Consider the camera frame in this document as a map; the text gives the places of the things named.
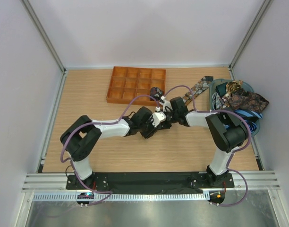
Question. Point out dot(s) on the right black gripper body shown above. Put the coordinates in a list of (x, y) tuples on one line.
[(171, 117)]

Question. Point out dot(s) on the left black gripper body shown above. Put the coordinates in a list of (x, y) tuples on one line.
[(146, 129)]

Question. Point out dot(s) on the brown floral tie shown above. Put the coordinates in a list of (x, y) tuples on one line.
[(201, 86)]

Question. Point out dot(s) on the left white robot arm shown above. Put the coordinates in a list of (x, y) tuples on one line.
[(81, 137)]

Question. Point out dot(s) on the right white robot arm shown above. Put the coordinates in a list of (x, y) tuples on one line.
[(227, 130)]

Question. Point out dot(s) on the rolled dark floral tie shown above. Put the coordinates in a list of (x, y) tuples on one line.
[(156, 92)]

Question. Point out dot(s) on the grey patterned tie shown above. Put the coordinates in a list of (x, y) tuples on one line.
[(218, 103)]

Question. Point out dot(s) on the orange compartment tray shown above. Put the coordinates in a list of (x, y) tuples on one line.
[(126, 83)]

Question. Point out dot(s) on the teal plastic basket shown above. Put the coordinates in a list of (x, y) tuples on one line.
[(243, 90)]

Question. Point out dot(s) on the dark green tie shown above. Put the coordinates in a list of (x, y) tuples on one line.
[(221, 89)]

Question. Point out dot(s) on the gold patterned tie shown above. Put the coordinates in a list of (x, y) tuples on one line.
[(231, 87)]

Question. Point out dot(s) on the dark brown paisley tie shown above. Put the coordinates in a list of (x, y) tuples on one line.
[(251, 101)]

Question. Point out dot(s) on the blue striped tie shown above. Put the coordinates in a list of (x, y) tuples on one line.
[(250, 117)]

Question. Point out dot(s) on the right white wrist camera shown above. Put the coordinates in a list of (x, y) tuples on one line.
[(166, 105)]

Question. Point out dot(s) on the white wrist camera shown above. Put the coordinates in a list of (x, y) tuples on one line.
[(166, 105), (158, 116)]

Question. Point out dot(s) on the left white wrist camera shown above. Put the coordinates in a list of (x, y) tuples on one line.
[(158, 116)]

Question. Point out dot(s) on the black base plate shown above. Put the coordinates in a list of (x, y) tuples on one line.
[(156, 183)]

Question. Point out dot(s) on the aluminium frame rail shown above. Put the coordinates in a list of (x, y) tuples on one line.
[(256, 180)]

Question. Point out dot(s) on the white slotted cable duct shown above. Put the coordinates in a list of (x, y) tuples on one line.
[(87, 196)]

